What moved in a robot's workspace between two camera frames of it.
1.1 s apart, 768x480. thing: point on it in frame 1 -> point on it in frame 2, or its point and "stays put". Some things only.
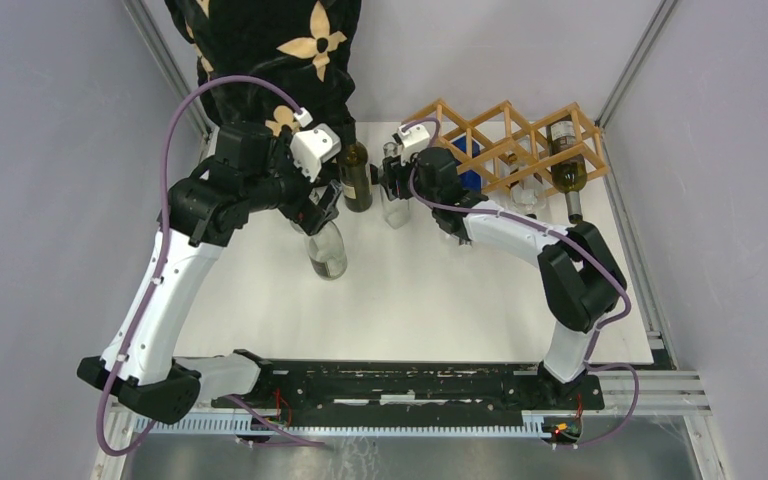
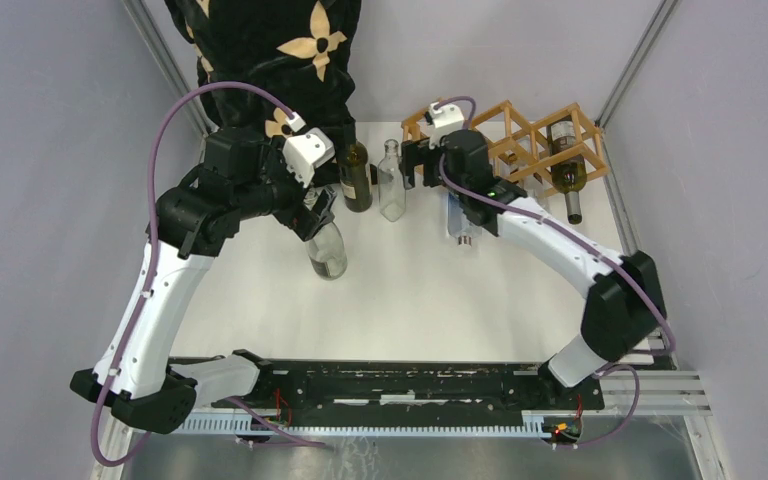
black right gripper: (394, 173) -> (417, 152)
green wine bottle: (568, 177) stays put
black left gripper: (313, 217) stays put
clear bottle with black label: (327, 252) stays put
